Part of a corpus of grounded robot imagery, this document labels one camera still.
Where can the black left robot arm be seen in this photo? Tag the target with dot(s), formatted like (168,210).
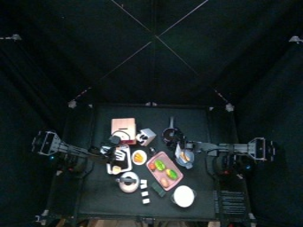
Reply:
(63,146)

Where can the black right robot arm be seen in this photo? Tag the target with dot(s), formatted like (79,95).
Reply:
(233,147)

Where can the toy apple half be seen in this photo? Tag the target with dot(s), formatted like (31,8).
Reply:
(117,169)

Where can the pink wooden drawer box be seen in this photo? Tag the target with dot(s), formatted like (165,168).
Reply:
(124,124)

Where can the toy hot dog bun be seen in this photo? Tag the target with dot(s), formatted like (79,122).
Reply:
(186,156)

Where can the black toy frying pan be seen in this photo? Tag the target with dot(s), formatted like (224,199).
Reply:
(172,133)

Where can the blue grey bowl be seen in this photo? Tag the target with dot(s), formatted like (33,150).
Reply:
(189,162)

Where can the orange toy food slice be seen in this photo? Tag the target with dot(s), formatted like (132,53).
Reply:
(138,158)

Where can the round white cup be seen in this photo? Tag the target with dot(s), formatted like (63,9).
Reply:
(120,136)

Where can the small round white plate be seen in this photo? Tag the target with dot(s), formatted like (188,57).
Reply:
(140,157)

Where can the green yellow toy vegetable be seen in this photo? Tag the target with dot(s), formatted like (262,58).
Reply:
(172,173)

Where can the small white toy toaster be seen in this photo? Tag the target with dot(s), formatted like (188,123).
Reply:
(146,136)

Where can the red toy tomato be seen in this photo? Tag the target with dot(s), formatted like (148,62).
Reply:
(153,166)

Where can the pink rectangular tray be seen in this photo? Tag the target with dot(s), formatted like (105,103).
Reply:
(178,181)

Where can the peach toy food piece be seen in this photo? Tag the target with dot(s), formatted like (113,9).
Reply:
(165,182)

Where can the dark green sponge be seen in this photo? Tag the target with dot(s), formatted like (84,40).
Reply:
(158,189)

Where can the white printed label sheet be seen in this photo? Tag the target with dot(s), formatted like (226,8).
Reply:
(233,202)

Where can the grey frame corner bracket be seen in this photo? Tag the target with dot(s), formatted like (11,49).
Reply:
(230,107)
(71,103)

